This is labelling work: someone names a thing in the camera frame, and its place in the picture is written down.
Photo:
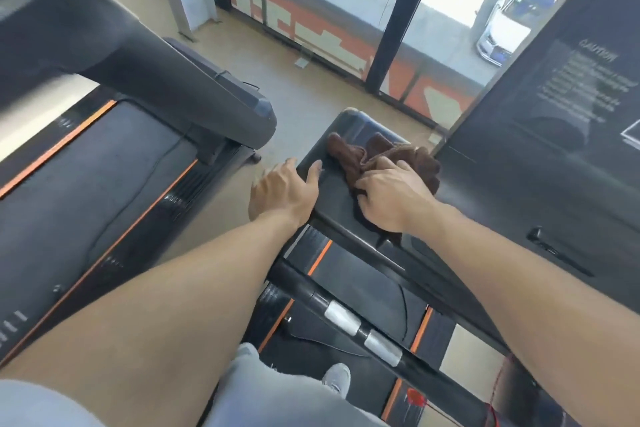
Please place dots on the person's right hand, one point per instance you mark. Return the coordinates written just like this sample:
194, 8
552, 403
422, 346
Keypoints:
395, 196

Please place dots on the person's left hand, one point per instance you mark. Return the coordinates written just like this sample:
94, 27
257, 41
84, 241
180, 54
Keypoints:
285, 191

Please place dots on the brown microfibre cloth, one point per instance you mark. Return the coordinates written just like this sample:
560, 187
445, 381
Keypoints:
350, 156

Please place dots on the black treadmill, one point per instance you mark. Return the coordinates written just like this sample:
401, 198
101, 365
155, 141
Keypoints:
525, 166
100, 191

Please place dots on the person's left forearm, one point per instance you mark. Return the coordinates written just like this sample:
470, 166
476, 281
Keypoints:
150, 311

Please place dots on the person's right forearm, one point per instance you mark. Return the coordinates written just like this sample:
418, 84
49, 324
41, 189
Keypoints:
540, 301

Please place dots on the person's right grey shoe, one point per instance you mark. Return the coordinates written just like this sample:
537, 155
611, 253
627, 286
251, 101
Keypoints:
336, 376

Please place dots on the person's grey shirt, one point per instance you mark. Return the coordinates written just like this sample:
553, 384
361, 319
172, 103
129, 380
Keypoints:
260, 401

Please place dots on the orange patterned parapet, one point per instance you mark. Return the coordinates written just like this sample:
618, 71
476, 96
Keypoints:
325, 6

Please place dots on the white car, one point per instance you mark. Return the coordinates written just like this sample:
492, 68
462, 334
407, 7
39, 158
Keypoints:
505, 31

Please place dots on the grey metal floor bracket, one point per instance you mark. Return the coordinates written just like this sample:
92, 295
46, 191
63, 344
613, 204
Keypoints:
301, 63

